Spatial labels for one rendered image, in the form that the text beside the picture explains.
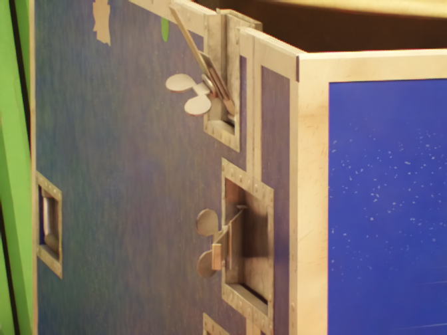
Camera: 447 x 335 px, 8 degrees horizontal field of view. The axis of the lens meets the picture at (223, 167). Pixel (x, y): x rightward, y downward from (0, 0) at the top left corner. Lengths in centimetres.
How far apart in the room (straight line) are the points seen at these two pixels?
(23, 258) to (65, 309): 140
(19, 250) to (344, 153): 240
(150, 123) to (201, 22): 24
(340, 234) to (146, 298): 58
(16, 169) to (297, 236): 241
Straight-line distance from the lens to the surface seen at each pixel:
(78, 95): 327
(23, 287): 480
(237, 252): 262
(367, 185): 243
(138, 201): 300
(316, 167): 242
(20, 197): 480
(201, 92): 264
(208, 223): 260
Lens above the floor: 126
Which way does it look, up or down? 9 degrees down
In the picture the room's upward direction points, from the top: straight up
